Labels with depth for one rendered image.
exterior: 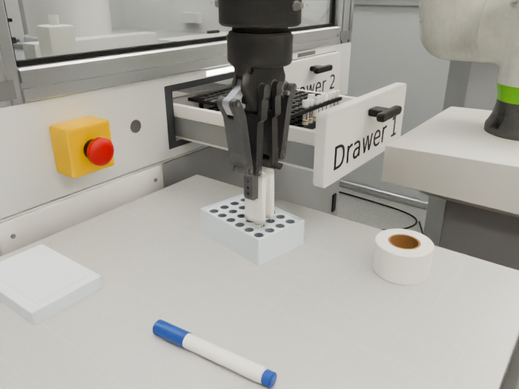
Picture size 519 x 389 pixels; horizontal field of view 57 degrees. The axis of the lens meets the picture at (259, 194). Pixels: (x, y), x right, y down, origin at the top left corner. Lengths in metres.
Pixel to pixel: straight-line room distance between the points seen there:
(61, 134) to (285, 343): 0.41
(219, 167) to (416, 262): 0.52
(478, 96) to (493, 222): 0.82
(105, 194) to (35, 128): 0.16
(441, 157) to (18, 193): 0.65
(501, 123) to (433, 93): 1.54
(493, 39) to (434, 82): 1.56
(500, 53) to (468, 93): 0.75
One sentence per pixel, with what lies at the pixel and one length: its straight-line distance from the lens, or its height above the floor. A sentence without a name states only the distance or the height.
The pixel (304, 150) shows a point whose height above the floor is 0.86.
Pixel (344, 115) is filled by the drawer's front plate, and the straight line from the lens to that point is 0.70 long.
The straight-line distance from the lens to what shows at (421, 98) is 2.54.
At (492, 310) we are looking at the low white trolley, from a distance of 0.60.
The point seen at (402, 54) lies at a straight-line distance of 2.55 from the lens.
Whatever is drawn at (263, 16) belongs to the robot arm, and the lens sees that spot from 0.52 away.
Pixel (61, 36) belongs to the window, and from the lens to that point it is 0.75.
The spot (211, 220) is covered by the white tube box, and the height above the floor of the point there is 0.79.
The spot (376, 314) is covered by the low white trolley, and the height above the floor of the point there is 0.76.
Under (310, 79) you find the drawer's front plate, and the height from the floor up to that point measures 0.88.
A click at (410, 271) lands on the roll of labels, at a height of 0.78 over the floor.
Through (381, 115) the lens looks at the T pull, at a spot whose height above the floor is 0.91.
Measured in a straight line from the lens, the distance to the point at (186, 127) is 0.85.
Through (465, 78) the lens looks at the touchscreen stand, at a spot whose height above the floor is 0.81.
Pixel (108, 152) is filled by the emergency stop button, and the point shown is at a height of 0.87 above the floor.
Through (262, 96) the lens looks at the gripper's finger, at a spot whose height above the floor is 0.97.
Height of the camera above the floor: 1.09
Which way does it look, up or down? 24 degrees down
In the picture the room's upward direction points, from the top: straight up
